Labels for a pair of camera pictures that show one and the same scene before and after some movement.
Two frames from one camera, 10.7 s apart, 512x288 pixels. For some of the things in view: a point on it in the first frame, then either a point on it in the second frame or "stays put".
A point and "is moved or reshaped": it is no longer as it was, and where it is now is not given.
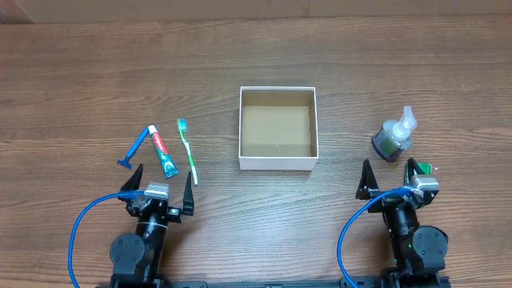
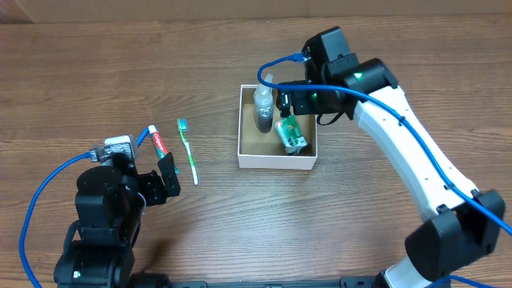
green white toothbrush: [182, 127] stays put
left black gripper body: [174, 214] → [151, 189]
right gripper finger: [368, 184] → [285, 104]
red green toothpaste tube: [169, 166] stays put
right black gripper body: [383, 204] → [308, 101]
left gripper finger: [188, 206] → [167, 169]
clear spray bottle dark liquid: [394, 137] is moved or reshaped
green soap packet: [426, 168] is moved or reshaped
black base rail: [208, 283] stays put
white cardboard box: [278, 128] stays put
